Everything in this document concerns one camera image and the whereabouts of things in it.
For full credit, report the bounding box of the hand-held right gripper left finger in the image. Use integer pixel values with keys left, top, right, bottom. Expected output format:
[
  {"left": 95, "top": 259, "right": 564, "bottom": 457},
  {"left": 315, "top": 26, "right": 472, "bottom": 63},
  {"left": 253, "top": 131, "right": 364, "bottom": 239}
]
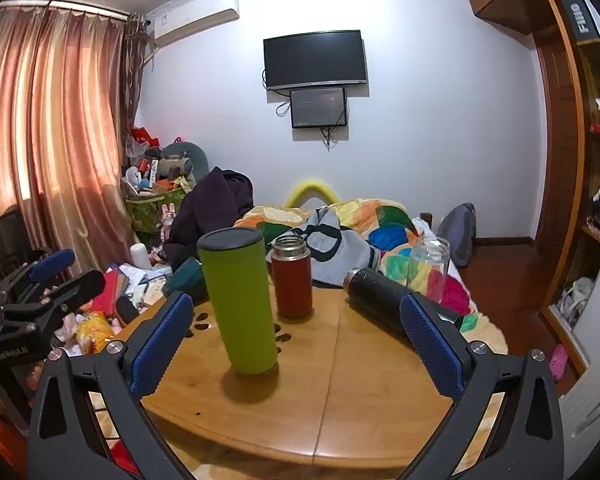
[{"left": 27, "top": 291, "right": 201, "bottom": 480}]

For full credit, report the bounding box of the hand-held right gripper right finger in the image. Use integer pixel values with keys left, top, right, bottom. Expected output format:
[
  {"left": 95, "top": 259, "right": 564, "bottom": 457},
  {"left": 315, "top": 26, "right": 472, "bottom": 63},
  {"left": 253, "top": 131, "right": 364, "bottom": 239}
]
[{"left": 397, "top": 292, "right": 566, "bottom": 480}]

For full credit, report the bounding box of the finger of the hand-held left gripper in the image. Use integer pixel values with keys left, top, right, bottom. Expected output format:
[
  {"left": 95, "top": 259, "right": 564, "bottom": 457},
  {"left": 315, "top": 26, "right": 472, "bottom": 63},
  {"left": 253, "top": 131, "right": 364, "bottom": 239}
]
[
  {"left": 0, "top": 270, "right": 107, "bottom": 333},
  {"left": 0, "top": 249, "right": 77, "bottom": 302}
]

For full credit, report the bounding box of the green cup with black lid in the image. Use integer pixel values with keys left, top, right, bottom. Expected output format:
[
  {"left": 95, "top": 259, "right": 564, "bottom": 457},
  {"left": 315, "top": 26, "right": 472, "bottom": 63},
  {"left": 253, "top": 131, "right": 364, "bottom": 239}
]
[{"left": 196, "top": 227, "right": 279, "bottom": 376}]

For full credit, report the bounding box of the black thermos cup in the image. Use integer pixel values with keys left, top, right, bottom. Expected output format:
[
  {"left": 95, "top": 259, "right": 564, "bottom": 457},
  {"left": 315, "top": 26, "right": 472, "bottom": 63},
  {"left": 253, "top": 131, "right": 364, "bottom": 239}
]
[{"left": 344, "top": 267, "right": 463, "bottom": 343}]

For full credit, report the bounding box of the clear glass cup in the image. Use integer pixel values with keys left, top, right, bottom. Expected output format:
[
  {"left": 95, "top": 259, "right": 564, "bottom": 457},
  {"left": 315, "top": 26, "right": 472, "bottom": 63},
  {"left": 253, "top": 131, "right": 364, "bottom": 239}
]
[{"left": 406, "top": 236, "right": 451, "bottom": 303}]

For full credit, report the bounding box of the red thermos cup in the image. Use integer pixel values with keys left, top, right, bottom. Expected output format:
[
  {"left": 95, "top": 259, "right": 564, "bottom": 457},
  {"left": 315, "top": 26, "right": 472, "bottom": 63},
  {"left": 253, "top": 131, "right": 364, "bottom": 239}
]
[{"left": 271, "top": 235, "right": 314, "bottom": 319}]

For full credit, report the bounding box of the red box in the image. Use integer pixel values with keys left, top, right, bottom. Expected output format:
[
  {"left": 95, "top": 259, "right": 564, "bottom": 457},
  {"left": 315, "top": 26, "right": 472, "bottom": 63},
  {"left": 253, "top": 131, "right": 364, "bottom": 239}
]
[{"left": 91, "top": 270, "right": 124, "bottom": 317}]

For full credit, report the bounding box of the yellow snack packet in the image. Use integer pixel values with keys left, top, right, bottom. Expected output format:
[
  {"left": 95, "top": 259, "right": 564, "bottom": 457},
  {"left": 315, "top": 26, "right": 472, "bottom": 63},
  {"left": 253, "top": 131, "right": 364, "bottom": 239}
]
[{"left": 76, "top": 311, "right": 117, "bottom": 356}]

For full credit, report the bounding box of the black chair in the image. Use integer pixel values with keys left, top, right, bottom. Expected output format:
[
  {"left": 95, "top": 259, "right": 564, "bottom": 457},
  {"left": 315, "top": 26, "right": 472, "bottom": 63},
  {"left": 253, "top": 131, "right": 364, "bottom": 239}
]
[{"left": 0, "top": 207, "right": 32, "bottom": 281}]

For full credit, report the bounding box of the teal pouch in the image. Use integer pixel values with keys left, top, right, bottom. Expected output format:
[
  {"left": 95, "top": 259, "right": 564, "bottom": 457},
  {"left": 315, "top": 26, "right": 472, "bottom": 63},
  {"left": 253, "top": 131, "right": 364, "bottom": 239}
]
[{"left": 161, "top": 257, "right": 208, "bottom": 306}]

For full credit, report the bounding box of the round wooden table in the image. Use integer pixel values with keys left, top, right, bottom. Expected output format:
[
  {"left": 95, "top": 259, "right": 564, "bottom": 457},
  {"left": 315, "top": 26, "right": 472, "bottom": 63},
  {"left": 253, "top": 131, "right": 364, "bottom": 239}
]
[{"left": 114, "top": 285, "right": 508, "bottom": 471}]

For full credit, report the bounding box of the green basket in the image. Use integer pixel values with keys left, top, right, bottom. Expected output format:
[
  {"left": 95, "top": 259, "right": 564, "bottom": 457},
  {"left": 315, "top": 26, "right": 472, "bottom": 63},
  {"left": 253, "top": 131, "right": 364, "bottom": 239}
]
[{"left": 125, "top": 187, "right": 193, "bottom": 235}]

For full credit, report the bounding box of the pink bunny toy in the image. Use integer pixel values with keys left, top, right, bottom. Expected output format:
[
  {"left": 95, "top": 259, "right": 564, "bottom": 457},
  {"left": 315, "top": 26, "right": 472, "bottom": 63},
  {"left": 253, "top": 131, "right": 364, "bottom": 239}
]
[{"left": 160, "top": 203, "right": 177, "bottom": 241}]

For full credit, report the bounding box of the grey backpack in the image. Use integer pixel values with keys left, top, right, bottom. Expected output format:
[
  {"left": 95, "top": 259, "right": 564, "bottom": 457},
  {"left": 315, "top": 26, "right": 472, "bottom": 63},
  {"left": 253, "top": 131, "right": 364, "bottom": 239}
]
[{"left": 437, "top": 203, "right": 477, "bottom": 268}]

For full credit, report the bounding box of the pink slipper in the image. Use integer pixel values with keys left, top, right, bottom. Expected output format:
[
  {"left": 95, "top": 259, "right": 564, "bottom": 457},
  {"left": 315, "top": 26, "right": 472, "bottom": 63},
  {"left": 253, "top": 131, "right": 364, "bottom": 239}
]
[{"left": 549, "top": 344, "right": 570, "bottom": 383}]

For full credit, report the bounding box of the pink curtain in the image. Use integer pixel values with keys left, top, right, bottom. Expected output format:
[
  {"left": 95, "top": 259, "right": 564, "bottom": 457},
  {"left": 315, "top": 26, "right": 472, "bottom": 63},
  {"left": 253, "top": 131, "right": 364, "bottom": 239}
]
[{"left": 0, "top": 2, "right": 147, "bottom": 273}]

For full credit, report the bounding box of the colourful patchwork blanket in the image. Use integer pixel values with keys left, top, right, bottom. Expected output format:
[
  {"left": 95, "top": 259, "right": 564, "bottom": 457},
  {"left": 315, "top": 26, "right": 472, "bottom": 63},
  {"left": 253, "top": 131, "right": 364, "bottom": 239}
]
[{"left": 235, "top": 200, "right": 508, "bottom": 356}]

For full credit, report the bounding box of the grey striped cloth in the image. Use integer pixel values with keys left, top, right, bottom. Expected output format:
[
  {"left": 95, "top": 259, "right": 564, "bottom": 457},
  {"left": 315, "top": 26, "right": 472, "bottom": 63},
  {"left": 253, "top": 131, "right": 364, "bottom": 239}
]
[{"left": 266, "top": 206, "right": 382, "bottom": 289}]

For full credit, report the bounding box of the dark purple jacket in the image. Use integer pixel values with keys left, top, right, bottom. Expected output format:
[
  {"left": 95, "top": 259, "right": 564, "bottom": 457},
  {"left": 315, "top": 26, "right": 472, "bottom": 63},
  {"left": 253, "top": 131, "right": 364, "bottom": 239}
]
[{"left": 164, "top": 166, "right": 255, "bottom": 267}]

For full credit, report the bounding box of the red plastic bag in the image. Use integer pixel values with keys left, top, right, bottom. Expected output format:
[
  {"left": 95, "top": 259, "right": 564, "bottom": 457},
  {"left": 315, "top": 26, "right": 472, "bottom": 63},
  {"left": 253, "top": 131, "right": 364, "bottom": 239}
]
[{"left": 129, "top": 126, "right": 161, "bottom": 150}]

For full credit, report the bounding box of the grey plush toy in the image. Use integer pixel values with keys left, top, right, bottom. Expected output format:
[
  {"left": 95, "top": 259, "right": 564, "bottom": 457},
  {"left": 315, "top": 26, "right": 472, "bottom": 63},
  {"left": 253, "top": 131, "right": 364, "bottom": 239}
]
[{"left": 157, "top": 141, "right": 206, "bottom": 187}]

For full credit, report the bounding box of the yellow foam tube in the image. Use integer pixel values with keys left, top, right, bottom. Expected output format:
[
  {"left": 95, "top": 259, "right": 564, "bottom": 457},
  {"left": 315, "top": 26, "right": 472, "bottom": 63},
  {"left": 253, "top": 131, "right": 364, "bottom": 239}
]
[{"left": 286, "top": 181, "right": 342, "bottom": 209}]

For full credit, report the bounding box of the brown wooden wardrobe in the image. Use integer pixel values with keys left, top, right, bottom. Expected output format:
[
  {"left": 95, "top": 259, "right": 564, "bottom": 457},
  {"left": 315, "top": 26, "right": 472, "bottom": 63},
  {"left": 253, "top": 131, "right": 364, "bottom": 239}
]
[{"left": 462, "top": 0, "right": 600, "bottom": 378}]

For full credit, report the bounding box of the small black monitor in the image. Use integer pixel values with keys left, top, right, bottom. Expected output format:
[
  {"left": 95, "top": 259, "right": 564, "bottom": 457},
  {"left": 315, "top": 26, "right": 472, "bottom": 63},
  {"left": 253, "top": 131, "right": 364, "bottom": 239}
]
[{"left": 289, "top": 87, "right": 349, "bottom": 129}]

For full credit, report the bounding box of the white air conditioner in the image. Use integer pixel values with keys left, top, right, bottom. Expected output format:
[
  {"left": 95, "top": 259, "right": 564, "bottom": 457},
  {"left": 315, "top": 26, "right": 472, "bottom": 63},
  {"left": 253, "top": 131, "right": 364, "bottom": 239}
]
[{"left": 147, "top": 0, "right": 241, "bottom": 47}]

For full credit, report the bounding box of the black printed box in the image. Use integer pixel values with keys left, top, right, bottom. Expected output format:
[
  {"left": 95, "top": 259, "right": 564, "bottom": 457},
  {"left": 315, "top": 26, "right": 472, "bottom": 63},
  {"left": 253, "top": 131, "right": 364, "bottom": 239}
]
[{"left": 560, "top": 0, "right": 600, "bottom": 47}]

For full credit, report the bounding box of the black wall television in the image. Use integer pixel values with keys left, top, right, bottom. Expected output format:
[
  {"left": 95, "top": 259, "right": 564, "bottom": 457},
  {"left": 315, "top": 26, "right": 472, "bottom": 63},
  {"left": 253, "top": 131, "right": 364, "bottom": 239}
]
[{"left": 263, "top": 30, "right": 370, "bottom": 92}]

